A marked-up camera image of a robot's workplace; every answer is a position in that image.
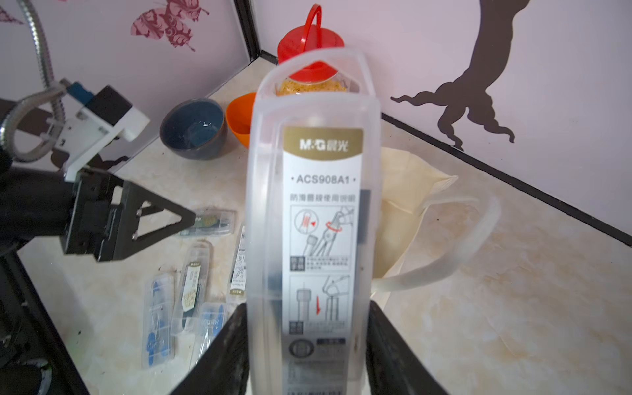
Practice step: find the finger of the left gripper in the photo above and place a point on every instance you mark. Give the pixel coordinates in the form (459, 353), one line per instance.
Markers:
(143, 219)

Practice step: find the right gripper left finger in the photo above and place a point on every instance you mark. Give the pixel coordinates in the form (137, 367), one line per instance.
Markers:
(224, 367)

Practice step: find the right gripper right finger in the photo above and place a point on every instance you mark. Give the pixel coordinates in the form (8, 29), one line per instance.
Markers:
(392, 366)

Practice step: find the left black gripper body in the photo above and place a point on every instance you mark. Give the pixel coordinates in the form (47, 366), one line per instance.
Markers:
(81, 213)

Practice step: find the blue label compass case right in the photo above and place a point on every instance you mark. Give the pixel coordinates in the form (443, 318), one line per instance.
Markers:
(210, 322)

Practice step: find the blue label compass case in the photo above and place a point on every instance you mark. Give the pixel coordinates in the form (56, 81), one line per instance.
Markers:
(210, 322)
(157, 345)

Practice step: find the blue label compass case lower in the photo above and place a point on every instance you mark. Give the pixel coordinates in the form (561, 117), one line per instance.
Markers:
(157, 345)

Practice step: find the green label compass case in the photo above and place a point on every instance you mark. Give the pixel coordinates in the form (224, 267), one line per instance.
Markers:
(211, 222)

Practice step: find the gold label compass case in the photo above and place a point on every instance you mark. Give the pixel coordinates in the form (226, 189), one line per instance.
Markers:
(192, 288)

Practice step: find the barcode label compass case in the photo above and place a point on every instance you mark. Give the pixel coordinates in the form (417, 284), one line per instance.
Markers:
(237, 283)

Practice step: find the dark blue ceramic bowl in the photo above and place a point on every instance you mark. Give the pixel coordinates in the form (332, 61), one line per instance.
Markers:
(195, 130)

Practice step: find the orange plastic cup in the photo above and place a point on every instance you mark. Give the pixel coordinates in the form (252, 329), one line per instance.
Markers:
(239, 114)

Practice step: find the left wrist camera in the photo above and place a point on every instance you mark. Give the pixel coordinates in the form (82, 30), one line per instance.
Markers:
(103, 117)

